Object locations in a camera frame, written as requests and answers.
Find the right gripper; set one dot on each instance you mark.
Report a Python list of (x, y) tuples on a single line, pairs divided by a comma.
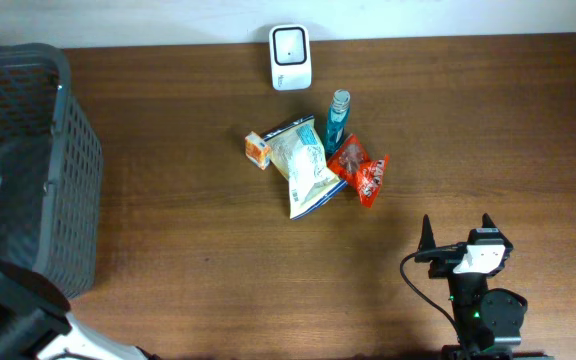
[(444, 258)]

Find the red snack bag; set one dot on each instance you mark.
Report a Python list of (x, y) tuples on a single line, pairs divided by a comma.
[(352, 163)]

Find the blue drink bottle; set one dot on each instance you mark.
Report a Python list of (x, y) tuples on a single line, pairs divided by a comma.
[(336, 121)]

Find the cream blue chips bag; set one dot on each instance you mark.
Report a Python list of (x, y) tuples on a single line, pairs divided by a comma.
[(299, 155)]

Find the small orange box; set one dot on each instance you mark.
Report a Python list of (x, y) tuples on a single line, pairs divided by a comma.
[(257, 150)]

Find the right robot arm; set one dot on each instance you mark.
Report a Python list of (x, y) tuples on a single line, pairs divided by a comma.
[(487, 321)]

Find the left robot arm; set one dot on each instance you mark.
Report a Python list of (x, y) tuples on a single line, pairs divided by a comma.
[(36, 322)]

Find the white barcode scanner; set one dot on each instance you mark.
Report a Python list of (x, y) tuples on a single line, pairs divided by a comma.
[(290, 57)]

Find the grey plastic mesh basket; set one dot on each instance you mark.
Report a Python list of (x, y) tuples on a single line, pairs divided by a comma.
[(51, 162)]

